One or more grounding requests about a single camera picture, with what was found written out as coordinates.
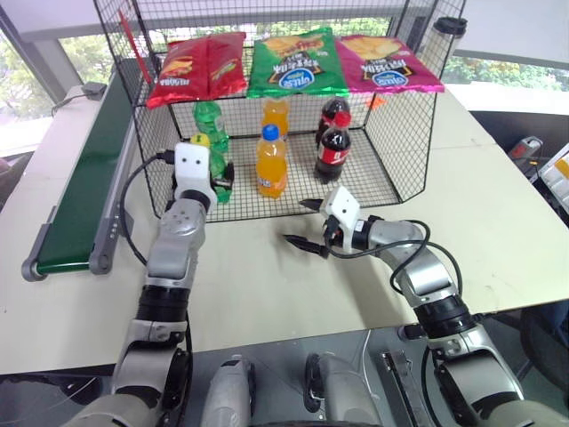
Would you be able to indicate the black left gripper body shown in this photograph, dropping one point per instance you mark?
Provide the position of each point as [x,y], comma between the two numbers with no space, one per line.
[222,184]

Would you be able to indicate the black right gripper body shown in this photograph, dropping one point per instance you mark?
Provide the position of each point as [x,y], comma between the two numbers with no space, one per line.
[331,233]

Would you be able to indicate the green soda bottle yellow cap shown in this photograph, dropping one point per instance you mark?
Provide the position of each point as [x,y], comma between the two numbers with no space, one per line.
[218,161]

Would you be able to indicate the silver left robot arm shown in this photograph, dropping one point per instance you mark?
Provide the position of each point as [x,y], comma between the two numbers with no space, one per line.
[175,249]

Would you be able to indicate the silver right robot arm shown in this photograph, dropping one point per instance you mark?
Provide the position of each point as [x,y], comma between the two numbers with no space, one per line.
[427,271]

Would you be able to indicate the green conveyor belt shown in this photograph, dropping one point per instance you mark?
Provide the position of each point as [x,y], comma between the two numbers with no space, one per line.
[84,178]

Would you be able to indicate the orange soda bottle blue cap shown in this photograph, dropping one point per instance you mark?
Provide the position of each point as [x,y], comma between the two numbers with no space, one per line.
[271,166]

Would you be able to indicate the cola bottle red cap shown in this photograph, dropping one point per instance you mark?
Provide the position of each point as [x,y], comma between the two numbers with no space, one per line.
[333,153]

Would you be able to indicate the red chip bag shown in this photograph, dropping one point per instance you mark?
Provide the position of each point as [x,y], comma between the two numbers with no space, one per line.
[226,66]
[178,71]

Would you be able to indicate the orange tag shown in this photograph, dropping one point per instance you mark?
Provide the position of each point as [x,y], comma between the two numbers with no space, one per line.
[378,103]

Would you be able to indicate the green chip bag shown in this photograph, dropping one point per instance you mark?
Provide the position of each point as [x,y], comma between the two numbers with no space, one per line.
[293,62]

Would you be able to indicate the grey rounded robot thigh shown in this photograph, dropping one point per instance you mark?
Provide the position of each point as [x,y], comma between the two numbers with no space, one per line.
[342,391]
[231,391]

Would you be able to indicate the pink chip bag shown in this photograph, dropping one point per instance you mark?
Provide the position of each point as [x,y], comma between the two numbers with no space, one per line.
[387,62]

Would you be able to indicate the grey power adapter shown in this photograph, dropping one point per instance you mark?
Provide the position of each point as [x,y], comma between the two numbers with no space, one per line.
[93,88]

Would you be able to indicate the red stick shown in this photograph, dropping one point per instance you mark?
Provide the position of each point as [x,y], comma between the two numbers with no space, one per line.
[132,44]

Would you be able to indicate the clear tumbler black lid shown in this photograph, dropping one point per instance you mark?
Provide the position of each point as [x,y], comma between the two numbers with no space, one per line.
[444,44]

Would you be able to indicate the white storage box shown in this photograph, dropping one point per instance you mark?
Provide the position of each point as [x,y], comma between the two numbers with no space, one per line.
[555,175]

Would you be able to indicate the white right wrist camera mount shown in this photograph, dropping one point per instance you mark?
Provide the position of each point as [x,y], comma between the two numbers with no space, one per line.
[344,205]

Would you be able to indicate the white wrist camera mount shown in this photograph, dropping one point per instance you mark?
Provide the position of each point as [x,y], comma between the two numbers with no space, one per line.
[344,205]
[192,171]

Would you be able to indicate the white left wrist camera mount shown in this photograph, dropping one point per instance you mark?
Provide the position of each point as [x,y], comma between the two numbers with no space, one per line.
[192,171]

